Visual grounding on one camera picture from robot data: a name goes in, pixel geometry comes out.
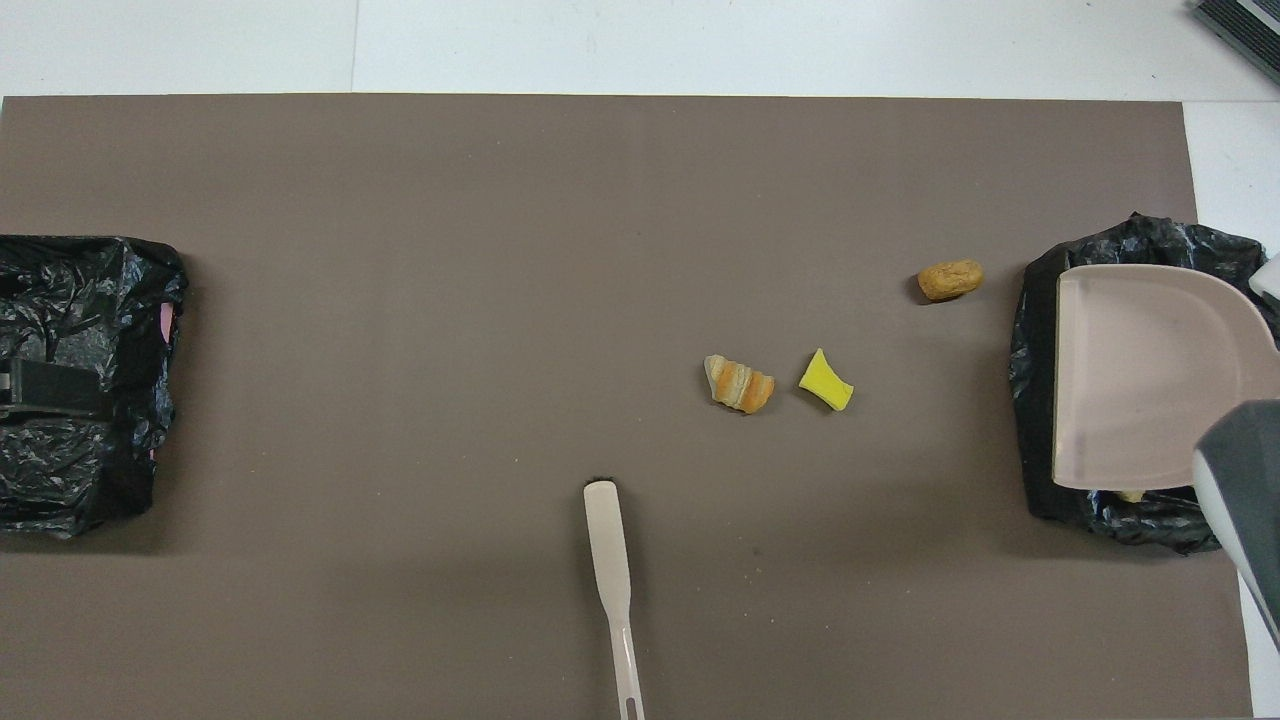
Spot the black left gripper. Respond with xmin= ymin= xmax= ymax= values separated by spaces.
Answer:
xmin=0 ymin=358 xmax=113 ymax=416

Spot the beige brush with black bristles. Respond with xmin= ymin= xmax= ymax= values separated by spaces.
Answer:
xmin=583 ymin=477 xmax=647 ymax=720

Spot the brown bread nugget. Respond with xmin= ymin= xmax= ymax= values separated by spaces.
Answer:
xmin=917 ymin=259 xmax=984 ymax=302

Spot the beige plastic dustpan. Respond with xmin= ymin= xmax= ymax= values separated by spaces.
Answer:
xmin=1052 ymin=264 xmax=1280 ymax=491

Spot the black bag lined bin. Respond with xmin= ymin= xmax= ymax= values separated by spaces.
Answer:
xmin=1008 ymin=212 xmax=1280 ymax=554
xmin=0 ymin=235 xmax=189 ymax=541

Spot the brown table mat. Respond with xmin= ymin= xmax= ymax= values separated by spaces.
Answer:
xmin=0 ymin=95 xmax=1253 ymax=720

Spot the striped croissant piece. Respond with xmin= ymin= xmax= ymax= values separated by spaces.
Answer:
xmin=704 ymin=354 xmax=776 ymax=415

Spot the dark grey ribbed device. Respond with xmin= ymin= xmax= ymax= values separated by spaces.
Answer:
xmin=1192 ymin=0 xmax=1280 ymax=86

